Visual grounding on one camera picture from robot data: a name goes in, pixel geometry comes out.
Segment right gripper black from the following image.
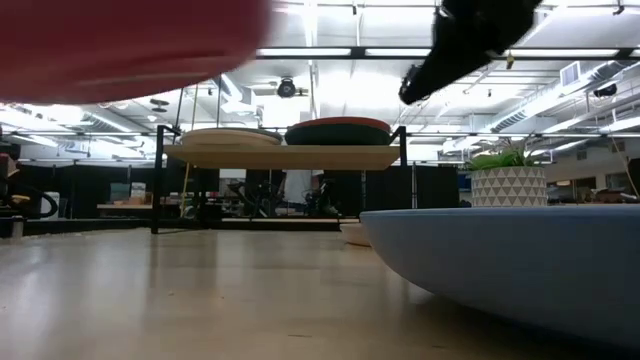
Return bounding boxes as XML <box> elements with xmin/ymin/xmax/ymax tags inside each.
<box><xmin>398</xmin><ymin>0</ymin><xmax>544</xmax><ymax>106</ymax></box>

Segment terracotta orange plate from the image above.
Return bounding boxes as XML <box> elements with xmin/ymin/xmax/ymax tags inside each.
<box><xmin>292</xmin><ymin>116</ymin><xmax>392</xmax><ymax>133</ymax></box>

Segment peach cream plate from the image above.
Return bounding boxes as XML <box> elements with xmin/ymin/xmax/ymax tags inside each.
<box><xmin>179</xmin><ymin>127</ymin><xmax>284</xmax><ymax>147</ymax></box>

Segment red plate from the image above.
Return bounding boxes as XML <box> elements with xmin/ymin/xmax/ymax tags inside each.
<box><xmin>0</xmin><ymin>0</ymin><xmax>274</xmax><ymax>106</ymax></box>

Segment green potted plant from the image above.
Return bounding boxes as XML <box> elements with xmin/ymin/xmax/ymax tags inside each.
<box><xmin>464</xmin><ymin>138</ymin><xmax>540</xmax><ymax>172</ymax></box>

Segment white triangle-patterned plant pot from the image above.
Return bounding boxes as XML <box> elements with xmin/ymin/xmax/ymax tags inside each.
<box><xmin>470</xmin><ymin>166</ymin><xmax>548</xmax><ymax>208</ymax></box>

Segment person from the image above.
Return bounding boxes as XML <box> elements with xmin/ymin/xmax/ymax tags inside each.
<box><xmin>280</xmin><ymin>169</ymin><xmax>327</xmax><ymax>217</ymax></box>

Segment beige grey plate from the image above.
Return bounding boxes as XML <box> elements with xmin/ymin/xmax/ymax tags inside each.
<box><xmin>339</xmin><ymin>223</ymin><xmax>372</xmax><ymax>248</ymax></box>

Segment blue plate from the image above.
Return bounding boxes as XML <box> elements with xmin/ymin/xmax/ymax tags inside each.
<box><xmin>359</xmin><ymin>205</ymin><xmax>640</xmax><ymax>351</ymax></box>

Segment white container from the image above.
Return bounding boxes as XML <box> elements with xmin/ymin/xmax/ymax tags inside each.
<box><xmin>40</xmin><ymin>191</ymin><xmax>62</xmax><ymax>221</ymax></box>

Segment black rig frame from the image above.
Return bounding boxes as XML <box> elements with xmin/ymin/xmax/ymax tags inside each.
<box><xmin>254</xmin><ymin>46</ymin><xmax>640</xmax><ymax>62</ymax></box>

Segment ceiling ventilation duct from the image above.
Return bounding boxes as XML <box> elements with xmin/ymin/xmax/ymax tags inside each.
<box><xmin>492</xmin><ymin>59</ymin><xmax>640</xmax><ymax>134</ymax></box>

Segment black overhead camera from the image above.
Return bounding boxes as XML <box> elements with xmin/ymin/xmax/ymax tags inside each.
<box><xmin>276</xmin><ymin>77</ymin><xmax>299</xmax><ymax>99</ymax></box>

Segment wooden shelf with black frame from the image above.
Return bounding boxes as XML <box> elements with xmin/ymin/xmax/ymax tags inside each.
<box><xmin>151</xmin><ymin>124</ymin><xmax>409</xmax><ymax>235</ymax></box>

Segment black table edge rail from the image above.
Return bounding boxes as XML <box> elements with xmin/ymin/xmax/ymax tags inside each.
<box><xmin>22</xmin><ymin>217</ymin><xmax>361</xmax><ymax>234</ymax></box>

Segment black cable loop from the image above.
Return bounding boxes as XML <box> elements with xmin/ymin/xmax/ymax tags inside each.
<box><xmin>19</xmin><ymin>184</ymin><xmax>60</xmax><ymax>220</ymax></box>

